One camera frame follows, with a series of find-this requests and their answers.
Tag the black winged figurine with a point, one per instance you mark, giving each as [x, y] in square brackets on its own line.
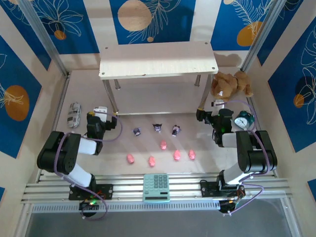
[175, 130]

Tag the grey purple cat figurine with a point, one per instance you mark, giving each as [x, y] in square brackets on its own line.
[137, 131]

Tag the pink plastic pig toy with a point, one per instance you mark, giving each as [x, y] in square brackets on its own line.
[192, 154]
[130, 159]
[151, 161]
[163, 145]
[177, 154]

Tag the black hooded figurine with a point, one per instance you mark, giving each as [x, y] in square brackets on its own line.
[157, 128]

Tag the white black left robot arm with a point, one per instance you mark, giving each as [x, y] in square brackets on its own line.
[61, 153]

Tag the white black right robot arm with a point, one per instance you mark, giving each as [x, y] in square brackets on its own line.
[256, 153]

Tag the white two-tier shelf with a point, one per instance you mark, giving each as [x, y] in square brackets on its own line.
[158, 59]

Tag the silver toy car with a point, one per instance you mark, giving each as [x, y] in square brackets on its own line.
[74, 115]

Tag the green alarm clock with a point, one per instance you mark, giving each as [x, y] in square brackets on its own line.
[243, 121]

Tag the brown teddy bear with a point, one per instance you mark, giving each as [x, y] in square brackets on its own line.
[229, 85]

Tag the black controller board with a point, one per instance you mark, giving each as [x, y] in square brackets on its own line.
[86, 206]
[227, 207]

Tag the mint green calculator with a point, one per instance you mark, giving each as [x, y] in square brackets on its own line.
[156, 187]

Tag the grey metal panel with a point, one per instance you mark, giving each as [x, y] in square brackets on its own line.
[158, 224]

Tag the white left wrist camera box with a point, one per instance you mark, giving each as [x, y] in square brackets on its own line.
[101, 113]

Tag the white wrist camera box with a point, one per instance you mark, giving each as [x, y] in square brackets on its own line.
[101, 113]
[218, 103]

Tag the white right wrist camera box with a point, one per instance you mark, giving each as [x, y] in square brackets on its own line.
[218, 103]

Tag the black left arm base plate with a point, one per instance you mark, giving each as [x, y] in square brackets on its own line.
[106, 191]

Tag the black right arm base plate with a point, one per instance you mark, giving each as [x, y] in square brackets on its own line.
[208, 188]

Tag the aluminium rail base frame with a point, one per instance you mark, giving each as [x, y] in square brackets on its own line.
[185, 184]

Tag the aluminium frame post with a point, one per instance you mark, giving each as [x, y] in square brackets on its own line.
[260, 37]
[45, 37]

